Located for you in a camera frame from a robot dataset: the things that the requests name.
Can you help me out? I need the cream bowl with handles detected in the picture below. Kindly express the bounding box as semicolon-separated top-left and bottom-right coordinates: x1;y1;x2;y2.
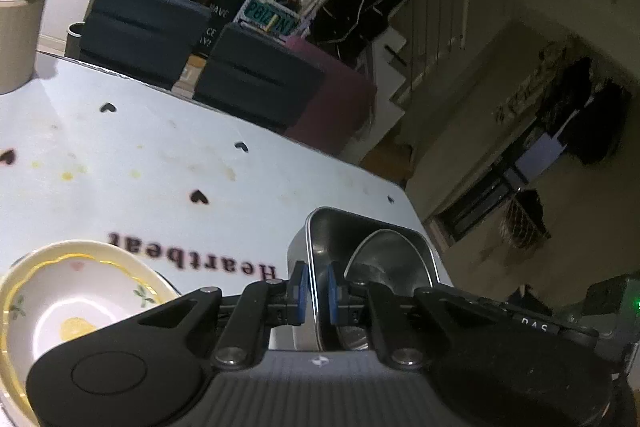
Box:
0;240;184;427

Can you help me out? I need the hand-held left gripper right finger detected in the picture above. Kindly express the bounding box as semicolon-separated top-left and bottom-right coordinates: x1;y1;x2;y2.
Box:
325;261;497;369

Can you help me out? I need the small round steel bowl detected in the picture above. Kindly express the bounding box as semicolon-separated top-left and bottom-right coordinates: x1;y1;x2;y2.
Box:
334;228;432;351

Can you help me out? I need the dark round bin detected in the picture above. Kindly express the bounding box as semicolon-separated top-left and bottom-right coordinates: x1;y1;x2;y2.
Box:
66;22;87;58

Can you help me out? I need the square steel container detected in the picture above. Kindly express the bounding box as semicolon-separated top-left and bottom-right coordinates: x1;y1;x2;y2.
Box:
286;206;441;353

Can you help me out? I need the beige ribbed canister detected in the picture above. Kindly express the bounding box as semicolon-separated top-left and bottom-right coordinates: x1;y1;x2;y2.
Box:
0;0;49;96

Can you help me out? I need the maroon cloth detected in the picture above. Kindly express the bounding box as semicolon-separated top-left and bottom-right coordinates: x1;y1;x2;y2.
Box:
284;35;379;158

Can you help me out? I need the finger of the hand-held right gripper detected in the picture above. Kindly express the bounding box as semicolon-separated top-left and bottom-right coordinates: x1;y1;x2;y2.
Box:
462;294;521;324

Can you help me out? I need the white bowl with yellow rim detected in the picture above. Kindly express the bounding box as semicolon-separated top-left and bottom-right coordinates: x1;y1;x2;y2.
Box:
0;255;167;410

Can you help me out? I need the dark blue chair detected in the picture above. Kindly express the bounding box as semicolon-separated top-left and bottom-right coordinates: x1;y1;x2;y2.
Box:
194;22;327;134
79;0;212;91

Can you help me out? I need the teal sign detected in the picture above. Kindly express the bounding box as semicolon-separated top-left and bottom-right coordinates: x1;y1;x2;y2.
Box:
237;0;302;38

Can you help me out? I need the black garment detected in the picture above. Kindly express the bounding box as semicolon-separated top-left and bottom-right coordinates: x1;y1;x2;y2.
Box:
309;0;407;64

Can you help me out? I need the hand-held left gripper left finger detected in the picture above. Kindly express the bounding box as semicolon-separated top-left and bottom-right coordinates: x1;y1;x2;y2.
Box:
137;259;307;368

